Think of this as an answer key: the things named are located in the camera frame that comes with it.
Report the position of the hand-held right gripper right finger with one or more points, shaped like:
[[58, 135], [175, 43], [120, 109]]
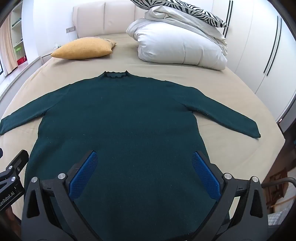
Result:
[[205, 173]]

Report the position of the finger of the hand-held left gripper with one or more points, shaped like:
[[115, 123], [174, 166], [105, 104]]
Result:
[[19, 161]]

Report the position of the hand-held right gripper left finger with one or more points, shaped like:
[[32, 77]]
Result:
[[84, 172]]

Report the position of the dark green knit sweater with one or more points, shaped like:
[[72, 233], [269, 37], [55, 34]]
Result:
[[120, 120]]

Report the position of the red box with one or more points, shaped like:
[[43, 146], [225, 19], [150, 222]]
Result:
[[21, 61]]

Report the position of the beige curtain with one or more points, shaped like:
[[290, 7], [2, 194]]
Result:
[[8, 51]]

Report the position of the bed with beige sheet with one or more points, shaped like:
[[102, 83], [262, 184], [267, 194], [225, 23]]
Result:
[[129, 58]]

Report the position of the yellow pillow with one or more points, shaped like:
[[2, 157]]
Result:
[[85, 48]]

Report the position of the white folded duvet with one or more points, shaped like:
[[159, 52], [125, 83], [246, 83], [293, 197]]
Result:
[[175, 44]]

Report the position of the white wardrobe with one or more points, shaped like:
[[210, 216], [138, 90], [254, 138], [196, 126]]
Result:
[[252, 46]]

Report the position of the cream padded headboard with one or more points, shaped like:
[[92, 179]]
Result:
[[104, 18]]

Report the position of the zebra striped pillow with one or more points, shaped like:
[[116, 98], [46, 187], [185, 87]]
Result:
[[196, 10]]

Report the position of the brown wooden frame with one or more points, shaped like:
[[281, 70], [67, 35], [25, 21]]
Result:
[[277, 183]]

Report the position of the white wall shelf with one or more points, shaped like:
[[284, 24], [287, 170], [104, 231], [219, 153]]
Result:
[[17, 27]]

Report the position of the grey wall switch panel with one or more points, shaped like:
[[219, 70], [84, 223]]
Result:
[[70, 29]]

